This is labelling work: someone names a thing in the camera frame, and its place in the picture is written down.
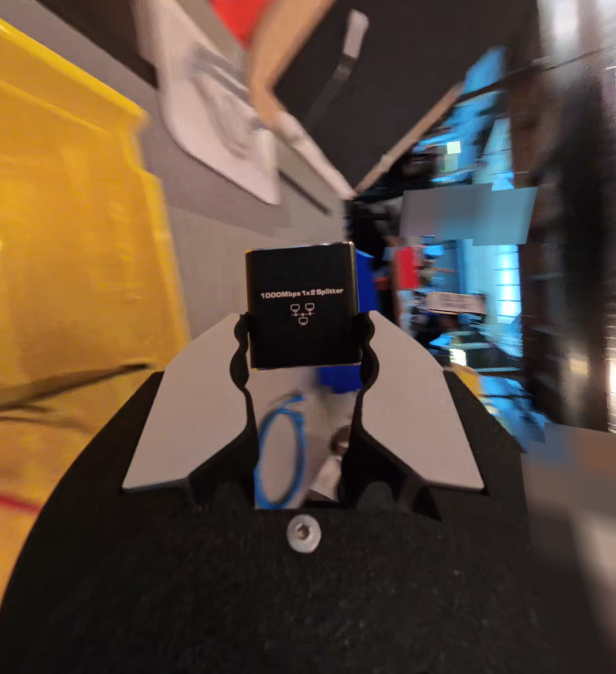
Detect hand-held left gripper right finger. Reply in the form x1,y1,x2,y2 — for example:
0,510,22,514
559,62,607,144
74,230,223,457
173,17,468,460
351,310,486,493

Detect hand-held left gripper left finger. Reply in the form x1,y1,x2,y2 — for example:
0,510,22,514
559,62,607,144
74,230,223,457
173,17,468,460
122,312,260,493

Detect black ethernet splitter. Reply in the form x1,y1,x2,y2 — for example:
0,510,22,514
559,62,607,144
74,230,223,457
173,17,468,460
244,242,364,370

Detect blue plastic bin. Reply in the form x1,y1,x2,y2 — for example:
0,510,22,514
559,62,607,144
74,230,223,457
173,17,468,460
316,250,381,397

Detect yellow plastic bin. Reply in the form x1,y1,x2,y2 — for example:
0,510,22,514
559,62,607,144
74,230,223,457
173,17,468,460
0,0,191,585

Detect wood-edged black board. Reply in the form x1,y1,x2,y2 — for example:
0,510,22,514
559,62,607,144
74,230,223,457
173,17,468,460
247,0,539,194

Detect red bag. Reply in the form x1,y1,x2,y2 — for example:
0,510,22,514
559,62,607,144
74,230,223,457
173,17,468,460
209,0,273,47

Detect blue ethernet cable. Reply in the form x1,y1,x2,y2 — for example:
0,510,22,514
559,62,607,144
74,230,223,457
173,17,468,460
253,392,310,510

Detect red cable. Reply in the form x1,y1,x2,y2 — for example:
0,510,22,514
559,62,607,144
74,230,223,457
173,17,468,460
0,489,43,516

